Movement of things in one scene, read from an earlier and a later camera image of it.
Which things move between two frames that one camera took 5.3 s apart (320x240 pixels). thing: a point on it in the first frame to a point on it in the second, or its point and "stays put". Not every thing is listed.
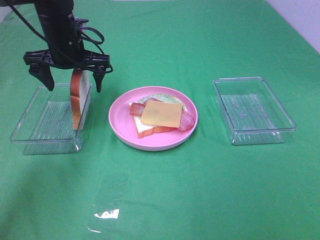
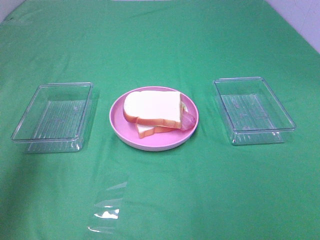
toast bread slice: (143, 128) stays put
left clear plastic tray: (46, 126) stays put
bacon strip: (187, 121) stays put
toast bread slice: (80, 84) to (162, 108)
